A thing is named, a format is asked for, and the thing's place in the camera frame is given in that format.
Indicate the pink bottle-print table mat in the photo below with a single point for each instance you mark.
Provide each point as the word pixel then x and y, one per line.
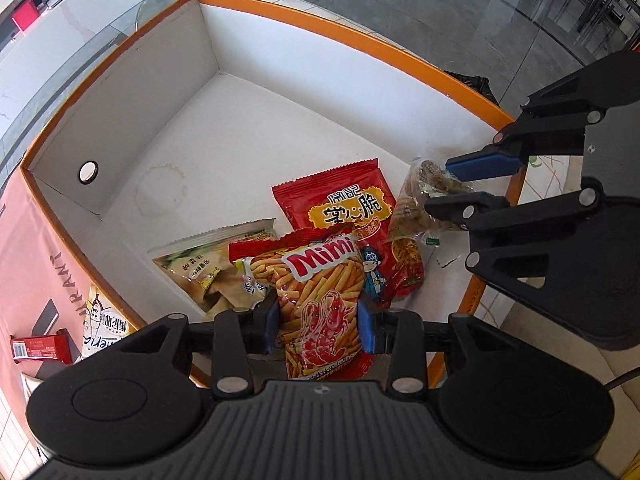
pixel 30 260

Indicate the small white snack packet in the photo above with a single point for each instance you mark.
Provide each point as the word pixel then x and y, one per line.
pixel 250 285

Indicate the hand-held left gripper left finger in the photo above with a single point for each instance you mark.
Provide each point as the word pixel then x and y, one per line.
pixel 272 327

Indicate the clear brown biscuit packet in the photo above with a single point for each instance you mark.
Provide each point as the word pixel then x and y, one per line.
pixel 407 210

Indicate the red snack bar packet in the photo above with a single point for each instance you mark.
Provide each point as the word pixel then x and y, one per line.
pixel 45 346

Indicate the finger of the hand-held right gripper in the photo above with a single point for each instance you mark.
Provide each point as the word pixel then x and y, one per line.
pixel 480 166
pixel 450 212

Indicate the red box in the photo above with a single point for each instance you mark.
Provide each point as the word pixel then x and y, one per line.
pixel 25 16

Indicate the round glass side table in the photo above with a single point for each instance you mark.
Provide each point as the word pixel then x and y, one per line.
pixel 160 7

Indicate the beige green snack packet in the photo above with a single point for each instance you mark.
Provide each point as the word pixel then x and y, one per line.
pixel 200 270

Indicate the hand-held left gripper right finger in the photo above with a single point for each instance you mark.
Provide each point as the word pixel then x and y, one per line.
pixel 366 330

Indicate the white cartoon snack packet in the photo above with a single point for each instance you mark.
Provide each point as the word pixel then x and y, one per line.
pixel 102 320

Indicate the orange-rimmed white cardboard box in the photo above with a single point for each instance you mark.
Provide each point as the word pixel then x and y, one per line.
pixel 250 135

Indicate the black plastic bag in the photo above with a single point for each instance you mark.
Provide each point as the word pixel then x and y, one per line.
pixel 472 87

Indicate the shrimp stick snack bag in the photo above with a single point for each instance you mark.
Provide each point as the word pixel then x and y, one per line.
pixel 320 280

